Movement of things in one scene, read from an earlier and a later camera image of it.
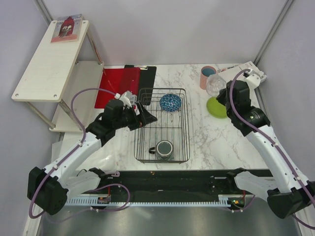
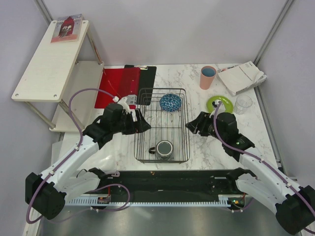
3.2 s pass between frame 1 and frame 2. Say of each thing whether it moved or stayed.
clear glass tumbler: moved
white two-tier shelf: stayed
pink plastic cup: stayed
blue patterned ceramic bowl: stayed
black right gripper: moved
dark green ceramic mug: stayed
